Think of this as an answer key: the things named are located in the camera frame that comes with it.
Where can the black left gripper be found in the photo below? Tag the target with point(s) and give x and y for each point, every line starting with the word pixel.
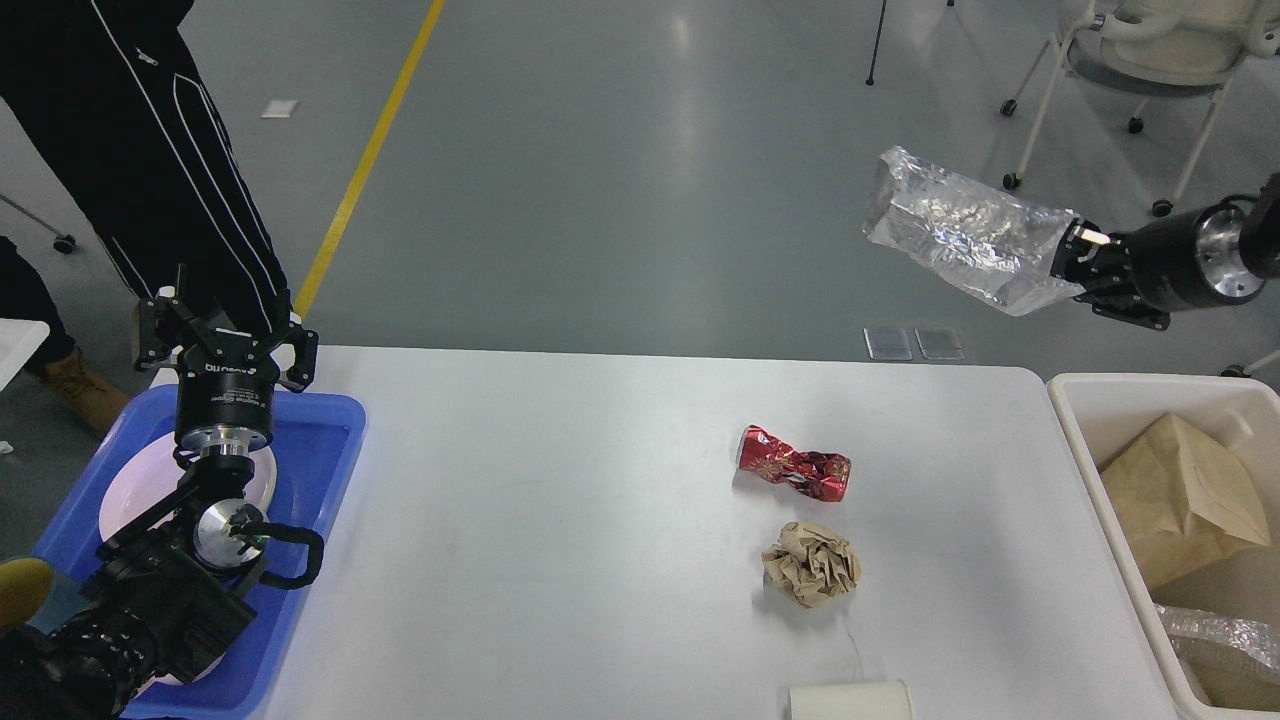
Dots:
pixel 225 394

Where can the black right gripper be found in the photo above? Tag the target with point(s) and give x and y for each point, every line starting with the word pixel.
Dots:
pixel 1192 261

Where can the pink plate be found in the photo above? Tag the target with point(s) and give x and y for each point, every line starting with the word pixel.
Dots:
pixel 152 473

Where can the aluminium foil sheet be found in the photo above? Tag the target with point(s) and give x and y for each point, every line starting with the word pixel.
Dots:
pixel 982 241

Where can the brown paper bag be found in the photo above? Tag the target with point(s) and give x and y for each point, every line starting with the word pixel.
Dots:
pixel 1183 500

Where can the teal mug yellow inside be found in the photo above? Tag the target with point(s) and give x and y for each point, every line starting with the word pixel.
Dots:
pixel 26 584

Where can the brown paper ball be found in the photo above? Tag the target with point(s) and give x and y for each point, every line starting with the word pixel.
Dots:
pixel 811 564

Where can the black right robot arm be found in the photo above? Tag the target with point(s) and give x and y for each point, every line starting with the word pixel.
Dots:
pixel 1261 232

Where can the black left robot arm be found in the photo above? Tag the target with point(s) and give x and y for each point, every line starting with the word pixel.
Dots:
pixel 169 598

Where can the blue plastic tray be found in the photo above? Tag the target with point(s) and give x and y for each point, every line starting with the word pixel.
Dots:
pixel 316 441

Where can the brown boot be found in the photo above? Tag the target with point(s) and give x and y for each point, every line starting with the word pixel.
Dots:
pixel 58 363

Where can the beige plastic bin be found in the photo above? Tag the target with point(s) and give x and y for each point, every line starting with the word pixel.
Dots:
pixel 1101 413

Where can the metal floor plate right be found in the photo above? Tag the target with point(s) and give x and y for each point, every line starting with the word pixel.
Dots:
pixel 940 344

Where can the metal floor plate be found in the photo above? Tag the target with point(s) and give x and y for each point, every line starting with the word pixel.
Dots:
pixel 888 344
pixel 940 344

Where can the white side table left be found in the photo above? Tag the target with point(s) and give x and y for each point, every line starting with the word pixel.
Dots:
pixel 19 340

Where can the white chair base left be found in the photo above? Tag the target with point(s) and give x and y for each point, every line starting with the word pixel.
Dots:
pixel 62 242

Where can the white office chair right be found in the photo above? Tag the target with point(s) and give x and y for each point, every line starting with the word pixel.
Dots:
pixel 1151 49

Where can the metal floor plate left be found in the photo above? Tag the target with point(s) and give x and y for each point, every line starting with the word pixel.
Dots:
pixel 888 344

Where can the person in striped track pants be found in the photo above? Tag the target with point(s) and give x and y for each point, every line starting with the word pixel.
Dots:
pixel 112 100

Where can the black tripod leg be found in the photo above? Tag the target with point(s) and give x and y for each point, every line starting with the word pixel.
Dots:
pixel 870 80

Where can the red foil wrapper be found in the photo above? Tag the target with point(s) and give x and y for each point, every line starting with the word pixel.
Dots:
pixel 814 474

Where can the white paper cup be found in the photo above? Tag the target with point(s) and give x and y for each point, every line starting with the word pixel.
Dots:
pixel 878 700

